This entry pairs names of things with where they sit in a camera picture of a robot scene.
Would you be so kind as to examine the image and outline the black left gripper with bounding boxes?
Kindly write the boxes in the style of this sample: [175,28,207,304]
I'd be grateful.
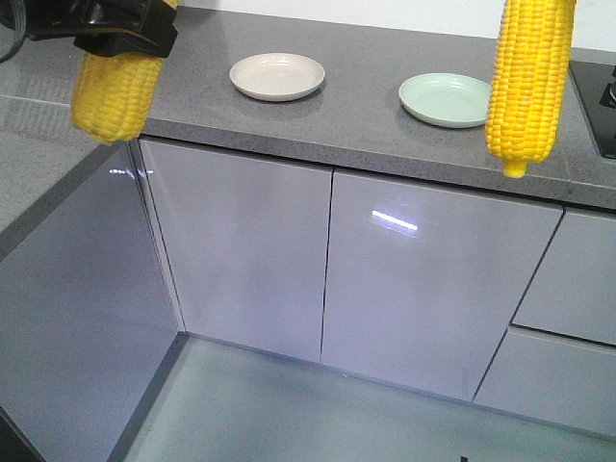
[1,0,178,58]

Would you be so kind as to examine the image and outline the grey drawer front lower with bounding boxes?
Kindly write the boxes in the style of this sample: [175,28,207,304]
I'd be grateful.
[475,326,615,439]

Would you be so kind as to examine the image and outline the grey side cabinet panel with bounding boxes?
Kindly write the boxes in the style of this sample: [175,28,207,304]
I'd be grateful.
[1,148,177,461]

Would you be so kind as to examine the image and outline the grey drawer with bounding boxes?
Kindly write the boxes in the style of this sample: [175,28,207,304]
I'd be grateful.
[514,209,615,345]
[475,326,615,439]

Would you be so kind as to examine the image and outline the grey cabinet door right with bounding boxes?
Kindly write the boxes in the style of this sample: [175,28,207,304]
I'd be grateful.
[321,172,562,401]

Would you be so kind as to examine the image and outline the grey cabinet door left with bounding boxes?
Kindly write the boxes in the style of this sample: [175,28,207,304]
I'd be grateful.
[141,140,332,362]

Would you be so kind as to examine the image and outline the grey cabinet door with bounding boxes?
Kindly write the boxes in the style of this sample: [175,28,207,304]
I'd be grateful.
[321,172,562,401]
[141,140,332,362]

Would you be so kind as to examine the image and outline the black gas stove top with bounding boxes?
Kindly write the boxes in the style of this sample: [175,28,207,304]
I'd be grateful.
[570,61,615,160]

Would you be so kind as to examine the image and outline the grey drawer front upper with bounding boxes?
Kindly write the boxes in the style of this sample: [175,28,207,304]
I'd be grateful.
[514,209,615,345]

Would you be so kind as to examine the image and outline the yellow corn cob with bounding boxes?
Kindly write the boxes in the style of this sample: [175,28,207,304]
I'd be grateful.
[485,1,577,178]
[69,0,179,145]

